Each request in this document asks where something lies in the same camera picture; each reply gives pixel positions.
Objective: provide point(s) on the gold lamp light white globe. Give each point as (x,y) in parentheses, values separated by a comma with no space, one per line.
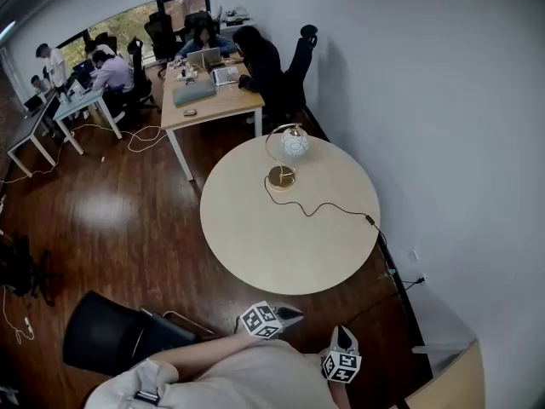
(294,145)

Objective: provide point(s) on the person's beige shirt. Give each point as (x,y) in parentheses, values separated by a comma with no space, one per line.
(255,377)

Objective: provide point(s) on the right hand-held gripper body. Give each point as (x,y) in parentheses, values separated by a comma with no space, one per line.
(342,366)

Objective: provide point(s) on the silver laptop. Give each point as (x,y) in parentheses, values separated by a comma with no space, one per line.
(204,57)
(225,76)

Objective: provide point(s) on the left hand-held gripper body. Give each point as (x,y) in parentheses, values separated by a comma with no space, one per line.
(260,320)

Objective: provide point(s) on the black plastic chair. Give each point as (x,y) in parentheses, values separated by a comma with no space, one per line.
(106,335)

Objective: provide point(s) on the grey desk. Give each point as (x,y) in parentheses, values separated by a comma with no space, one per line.
(30,124)

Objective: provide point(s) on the black swivel chair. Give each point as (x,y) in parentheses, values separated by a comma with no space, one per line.
(21,266)

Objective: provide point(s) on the black high-back office chair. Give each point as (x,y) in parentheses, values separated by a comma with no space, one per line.
(298,70)

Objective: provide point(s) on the person's right forearm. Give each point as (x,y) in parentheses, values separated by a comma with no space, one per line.
(339,396)

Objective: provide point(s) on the light wooden cabinet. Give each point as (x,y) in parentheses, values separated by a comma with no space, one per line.
(460,381)

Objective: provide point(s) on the black-framed window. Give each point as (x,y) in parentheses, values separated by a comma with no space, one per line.
(127,24)

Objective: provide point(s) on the wooden desk with white legs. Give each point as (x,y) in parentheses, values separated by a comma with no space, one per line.
(213,105)

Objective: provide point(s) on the grey computer mouse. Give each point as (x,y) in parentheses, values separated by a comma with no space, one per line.
(190,112)

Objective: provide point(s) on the person's left forearm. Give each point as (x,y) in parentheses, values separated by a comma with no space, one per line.
(204,352)

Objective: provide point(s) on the grey bag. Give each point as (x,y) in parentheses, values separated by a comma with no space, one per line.
(193,93)

